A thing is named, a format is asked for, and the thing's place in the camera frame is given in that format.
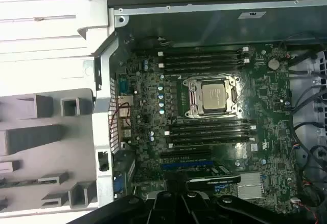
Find grey plastic parts rack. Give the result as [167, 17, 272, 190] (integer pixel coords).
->
[0, 87, 99, 211]

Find blue serial port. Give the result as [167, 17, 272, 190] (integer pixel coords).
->
[118, 77, 128, 93]

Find silver CPU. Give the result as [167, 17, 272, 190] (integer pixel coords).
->
[201, 82, 227, 108]

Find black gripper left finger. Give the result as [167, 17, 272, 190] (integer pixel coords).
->
[66, 172, 183, 224]

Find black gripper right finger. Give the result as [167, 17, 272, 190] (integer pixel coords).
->
[176, 172, 315, 224]

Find pale plastic drive cage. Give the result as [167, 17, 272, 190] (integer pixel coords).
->
[290, 47, 327, 148]

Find CPU socket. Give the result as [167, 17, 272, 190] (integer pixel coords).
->
[182, 75, 243, 120]

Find black cable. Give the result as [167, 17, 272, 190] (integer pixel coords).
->
[291, 80, 327, 112]
[298, 144, 327, 184]

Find silver finned heat sink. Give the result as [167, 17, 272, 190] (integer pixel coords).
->
[237, 172, 265, 200]

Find RAM slot white latches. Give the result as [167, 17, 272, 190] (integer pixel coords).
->
[167, 137, 256, 150]
[165, 124, 258, 137]
[157, 58, 251, 69]
[157, 45, 250, 57]

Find silver coin battery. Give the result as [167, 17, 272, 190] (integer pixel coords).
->
[267, 58, 280, 70]

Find white case sticker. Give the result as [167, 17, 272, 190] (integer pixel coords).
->
[238, 11, 266, 19]

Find thin metal locking lever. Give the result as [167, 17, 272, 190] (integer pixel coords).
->
[189, 87, 199, 108]
[229, 85, 237, 104]

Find green motherboard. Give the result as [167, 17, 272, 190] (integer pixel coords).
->
[114, 39, 299, 209]

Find thin red wire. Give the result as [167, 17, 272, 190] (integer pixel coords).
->
[108, 102, 131, 143]

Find blue VGA port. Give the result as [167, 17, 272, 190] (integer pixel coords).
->
[113, 175, 125, 194]

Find grey metal PC case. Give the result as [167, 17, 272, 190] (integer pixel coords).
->
[76, 0, 327, 224]

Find black graphics card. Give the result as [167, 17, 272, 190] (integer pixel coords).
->
[185, 166, 242, 185]

